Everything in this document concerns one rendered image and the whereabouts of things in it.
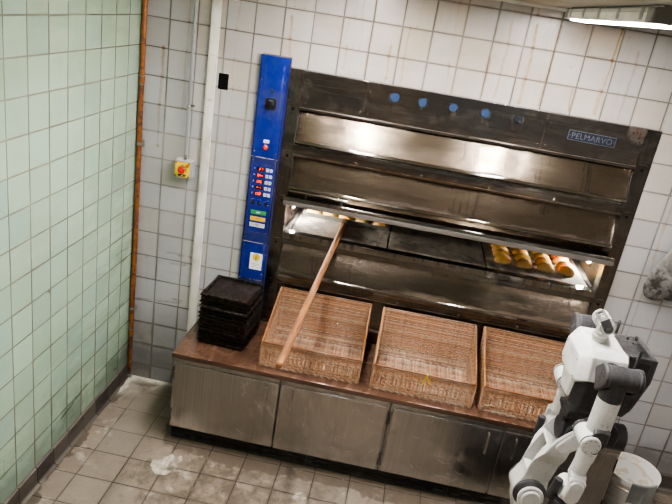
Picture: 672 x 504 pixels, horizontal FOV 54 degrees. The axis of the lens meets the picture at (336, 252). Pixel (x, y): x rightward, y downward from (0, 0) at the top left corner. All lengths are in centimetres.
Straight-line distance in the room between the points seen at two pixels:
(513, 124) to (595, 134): 42
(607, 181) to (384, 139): 120
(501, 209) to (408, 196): 51
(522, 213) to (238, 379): 179
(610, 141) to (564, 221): 48
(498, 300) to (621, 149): 105
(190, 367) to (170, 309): 63
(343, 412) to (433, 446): 52
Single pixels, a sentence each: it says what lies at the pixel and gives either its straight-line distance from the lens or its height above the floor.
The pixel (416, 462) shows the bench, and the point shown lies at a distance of 380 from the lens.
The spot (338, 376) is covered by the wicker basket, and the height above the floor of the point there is 61.
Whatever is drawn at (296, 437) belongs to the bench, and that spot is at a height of 21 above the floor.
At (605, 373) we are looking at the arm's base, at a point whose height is 135.
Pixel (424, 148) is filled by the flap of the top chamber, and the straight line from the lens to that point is 362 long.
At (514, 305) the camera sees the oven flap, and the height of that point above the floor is 101.
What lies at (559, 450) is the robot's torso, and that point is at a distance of 303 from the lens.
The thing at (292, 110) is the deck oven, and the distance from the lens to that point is 366.
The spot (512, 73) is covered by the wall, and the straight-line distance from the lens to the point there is 359.
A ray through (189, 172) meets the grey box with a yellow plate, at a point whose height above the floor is 145.
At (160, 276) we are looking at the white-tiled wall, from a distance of 417.
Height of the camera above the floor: 249
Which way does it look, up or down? 21 degrees down
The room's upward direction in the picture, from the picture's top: 9 degrees clockwise
